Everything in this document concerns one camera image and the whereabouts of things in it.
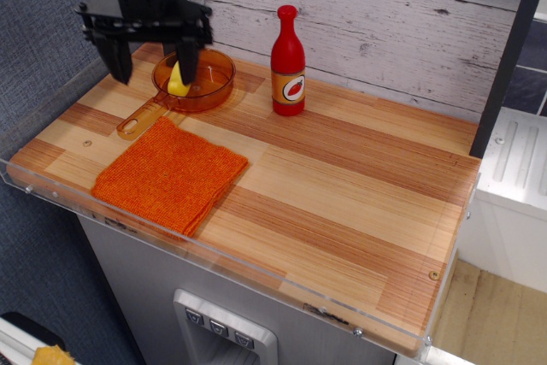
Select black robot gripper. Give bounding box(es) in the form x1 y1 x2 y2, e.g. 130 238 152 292
74 0 212 85

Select yellow toy squash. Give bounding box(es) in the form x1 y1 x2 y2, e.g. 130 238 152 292
168 62 191 97

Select orange transparent toy pan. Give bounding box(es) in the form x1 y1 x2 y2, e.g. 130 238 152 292
116 50 236 141

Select yellow object bottom left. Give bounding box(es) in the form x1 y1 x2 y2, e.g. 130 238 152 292
31 345 76 365

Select orange knitted cloth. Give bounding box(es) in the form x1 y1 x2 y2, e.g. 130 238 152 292
91 117 249 237

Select red toy sauce bottle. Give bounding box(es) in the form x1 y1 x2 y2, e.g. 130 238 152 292
270 5 306 116

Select grey toy fridge cabinet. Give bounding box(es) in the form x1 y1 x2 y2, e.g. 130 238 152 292
80 217 396 364

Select clear acrylic table guard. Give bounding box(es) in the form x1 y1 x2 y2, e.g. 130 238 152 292
1 45 479 356

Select silver dispenser panel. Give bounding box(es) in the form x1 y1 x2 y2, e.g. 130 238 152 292
173 289 279 364

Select white toy sink unit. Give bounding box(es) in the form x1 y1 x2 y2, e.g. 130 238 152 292
456 109 546 291

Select dark vertical post right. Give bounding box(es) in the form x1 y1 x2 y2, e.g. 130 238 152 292
469 0 540 159

